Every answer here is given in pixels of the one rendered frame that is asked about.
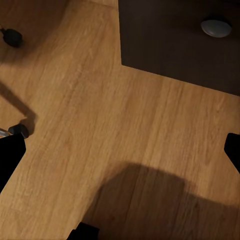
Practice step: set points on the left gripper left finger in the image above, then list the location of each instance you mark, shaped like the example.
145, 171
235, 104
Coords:
12, 149

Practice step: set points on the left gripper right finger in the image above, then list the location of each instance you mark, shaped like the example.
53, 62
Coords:
232, 149

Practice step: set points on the swivel chair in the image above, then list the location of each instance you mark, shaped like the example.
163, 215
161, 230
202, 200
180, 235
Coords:
13, 37

